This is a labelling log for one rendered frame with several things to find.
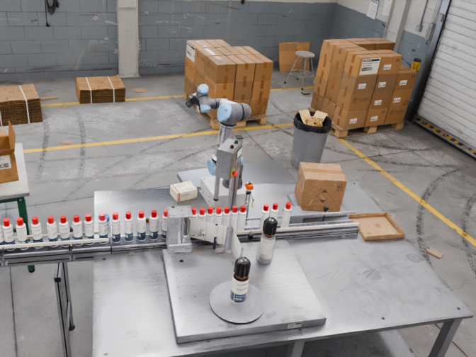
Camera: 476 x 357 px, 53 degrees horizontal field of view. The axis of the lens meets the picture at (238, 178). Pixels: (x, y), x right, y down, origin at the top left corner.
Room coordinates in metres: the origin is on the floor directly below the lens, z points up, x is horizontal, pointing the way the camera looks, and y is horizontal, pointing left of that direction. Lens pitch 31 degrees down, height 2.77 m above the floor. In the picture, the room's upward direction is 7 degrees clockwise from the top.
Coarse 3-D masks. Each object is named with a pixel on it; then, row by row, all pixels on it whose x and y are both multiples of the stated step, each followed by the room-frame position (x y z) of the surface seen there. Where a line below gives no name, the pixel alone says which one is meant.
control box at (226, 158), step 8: (224, 144) 2.55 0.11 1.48; (240, 144) 2.59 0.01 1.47; (224, 152) 2.47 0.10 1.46; (232, 152) 2.47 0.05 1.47; (224, 160) 2.47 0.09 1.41; (232, 160) 2.47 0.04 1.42; (216, 168) 2.49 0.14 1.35; (224, 168) 2.47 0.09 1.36; (232, 168) 2.48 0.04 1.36; (224, 176) 2.47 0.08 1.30; (232, 176) 2.50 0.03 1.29
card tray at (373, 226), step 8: (352, 216) 2.89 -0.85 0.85; (360, 216) 2.91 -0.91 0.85; (368, 216) 2.93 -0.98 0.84; (376, 216) 2.95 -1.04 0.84; (384, 216) 2.96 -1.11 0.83; (360, 224) 2.82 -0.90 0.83; (368, 224) 2.84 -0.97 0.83; (376, 224) 2.85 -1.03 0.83; (384, 224) 2.86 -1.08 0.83; (392, 224) 2.86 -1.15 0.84; (360, 232) 2.72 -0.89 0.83; (368, 232) 2.73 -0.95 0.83; (376, 232) 2.74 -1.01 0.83; (384, 232) 2.75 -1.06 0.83; (392, 232) 2.77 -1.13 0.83; (400, 232) 2.76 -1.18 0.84; (368, 240) 2.64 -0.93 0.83
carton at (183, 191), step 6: (174, 186) 2.92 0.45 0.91; (180, 186) 2.93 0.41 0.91; (186, 186) 2.94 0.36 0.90; (192, 186) 2.95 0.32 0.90; (174, 192) 2.87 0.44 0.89; (180, 192) 2.85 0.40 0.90; (186, 192) 2.87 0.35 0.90; (192, 192) 2.90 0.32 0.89; (174, 198) 2.87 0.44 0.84; (180, 198) 2.85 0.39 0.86; (186, 198) 2.87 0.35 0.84; (192, 198) 2.90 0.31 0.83
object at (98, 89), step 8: (80, 80) 6.57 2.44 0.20; (88, 80) 6.61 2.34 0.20; (96, 80) 6.65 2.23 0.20; (104, 80) 6.69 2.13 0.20; (112, 80) 6.72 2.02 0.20; (120, 80) 6.77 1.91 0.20; (80, 88) 6.28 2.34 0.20; (88, 88) 6.31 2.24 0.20; (96, 88) 6.34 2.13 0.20; (104, 88) 6.37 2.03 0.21; (112, 88) 6.42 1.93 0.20; (120, 88) 6.42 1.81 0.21; (80, 96) 6.19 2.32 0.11; (88, 96) 6.23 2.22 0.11; (96, 96) 6.29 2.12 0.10; (104, 96) 6.33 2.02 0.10; (112, 96) 6.39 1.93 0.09; (120, 96) 6.44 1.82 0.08
